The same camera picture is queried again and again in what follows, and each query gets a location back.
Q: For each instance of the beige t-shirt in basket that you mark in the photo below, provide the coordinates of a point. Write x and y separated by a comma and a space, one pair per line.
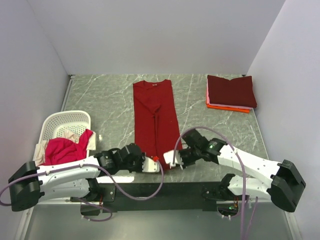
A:
91, 142

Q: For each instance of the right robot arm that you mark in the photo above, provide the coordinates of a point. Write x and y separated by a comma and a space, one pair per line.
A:
280, 182

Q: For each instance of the black base beam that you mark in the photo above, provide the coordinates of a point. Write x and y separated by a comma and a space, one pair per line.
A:
172, 196

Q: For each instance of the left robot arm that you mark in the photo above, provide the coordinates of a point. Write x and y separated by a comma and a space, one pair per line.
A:
31, 184

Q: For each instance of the red t-shirt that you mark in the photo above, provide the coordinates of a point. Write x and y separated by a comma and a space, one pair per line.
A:
156, 127

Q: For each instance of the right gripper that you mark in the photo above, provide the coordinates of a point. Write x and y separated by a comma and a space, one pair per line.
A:
185, 163

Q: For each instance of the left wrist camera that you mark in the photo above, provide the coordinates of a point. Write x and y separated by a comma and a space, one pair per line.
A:
150, 165

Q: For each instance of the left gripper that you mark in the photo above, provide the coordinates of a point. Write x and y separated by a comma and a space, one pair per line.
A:
140, 168

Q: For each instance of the pink t-shirt in basket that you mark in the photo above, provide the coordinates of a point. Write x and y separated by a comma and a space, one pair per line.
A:
65, 150

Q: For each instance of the aluminium rail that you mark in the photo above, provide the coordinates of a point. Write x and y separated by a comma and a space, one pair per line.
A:
59, 201

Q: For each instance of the white laundry basket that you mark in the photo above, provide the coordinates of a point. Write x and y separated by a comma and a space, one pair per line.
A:
65, 124

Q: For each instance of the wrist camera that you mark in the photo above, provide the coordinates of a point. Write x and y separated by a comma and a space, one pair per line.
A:
150, 165
173, 159

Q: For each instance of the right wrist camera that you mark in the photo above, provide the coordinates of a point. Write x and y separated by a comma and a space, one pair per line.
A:
173, 159

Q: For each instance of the folded maroon t-shirt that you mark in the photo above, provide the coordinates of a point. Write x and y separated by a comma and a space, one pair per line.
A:
234, 92

